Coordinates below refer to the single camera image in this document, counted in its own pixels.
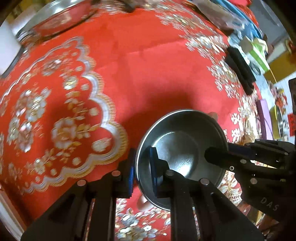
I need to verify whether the stainless steel bowl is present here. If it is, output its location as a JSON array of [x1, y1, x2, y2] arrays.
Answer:
[[134, 109, 228, 211]]

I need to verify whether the white electric kettle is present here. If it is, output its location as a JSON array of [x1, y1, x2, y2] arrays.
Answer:
[[0, 21, 24, 78]]

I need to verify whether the green white carton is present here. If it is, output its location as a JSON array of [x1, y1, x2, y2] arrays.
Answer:
[[239, 36, 270, 75]]

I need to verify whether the red floral tablecloth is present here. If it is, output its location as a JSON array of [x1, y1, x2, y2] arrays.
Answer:
[[1, 1, 261, 240]]

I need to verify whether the purple box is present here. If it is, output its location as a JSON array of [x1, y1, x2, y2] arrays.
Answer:
[[256, 99, 273, 140]]

